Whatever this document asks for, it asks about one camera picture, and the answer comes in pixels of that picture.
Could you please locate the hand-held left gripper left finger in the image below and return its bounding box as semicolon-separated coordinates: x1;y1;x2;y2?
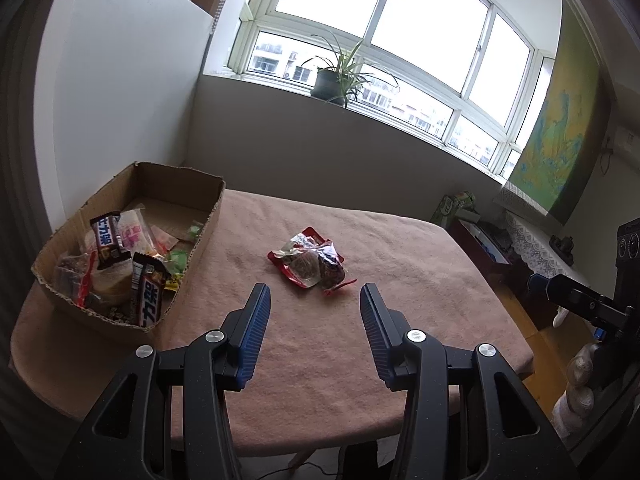
55;282;272;480

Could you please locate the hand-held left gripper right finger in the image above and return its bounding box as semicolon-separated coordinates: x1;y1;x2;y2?
359;282;581;480

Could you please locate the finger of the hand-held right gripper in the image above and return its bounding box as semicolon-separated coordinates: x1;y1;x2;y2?
525;272;626;331

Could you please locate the red clear dried fruit packet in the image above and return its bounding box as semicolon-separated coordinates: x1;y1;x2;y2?
267;226;357;297

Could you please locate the cardboard box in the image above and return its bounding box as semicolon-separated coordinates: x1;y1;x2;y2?
31;161;227;343

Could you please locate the clear packet of brown snacks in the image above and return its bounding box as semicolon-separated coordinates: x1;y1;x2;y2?
54;252;98;309

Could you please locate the person's right hand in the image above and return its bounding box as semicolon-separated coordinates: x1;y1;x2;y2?
552;342;597;436

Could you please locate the white lace cloth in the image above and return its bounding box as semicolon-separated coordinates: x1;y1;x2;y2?
502;210;591;286

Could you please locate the dark wooden cabinet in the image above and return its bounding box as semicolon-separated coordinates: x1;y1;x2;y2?
450;217;591;331

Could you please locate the brown chocolate bar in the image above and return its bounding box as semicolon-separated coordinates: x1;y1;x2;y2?
90;211;130;271
131;252;171;328

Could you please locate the green carton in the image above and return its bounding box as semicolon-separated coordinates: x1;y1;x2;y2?
431;191;481;226

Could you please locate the pink white snack packet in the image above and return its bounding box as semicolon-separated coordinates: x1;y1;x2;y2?
119;204;166;256

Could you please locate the potted spider plant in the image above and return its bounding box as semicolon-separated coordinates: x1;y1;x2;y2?
300;35;401;109

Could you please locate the white refrigerator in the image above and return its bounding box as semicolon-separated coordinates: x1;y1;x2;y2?
32;0;216;233

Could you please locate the white framed window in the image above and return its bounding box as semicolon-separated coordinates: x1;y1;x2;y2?
202;0;556;181

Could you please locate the wall map poster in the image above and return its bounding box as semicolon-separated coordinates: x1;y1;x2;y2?
495;10;608;226

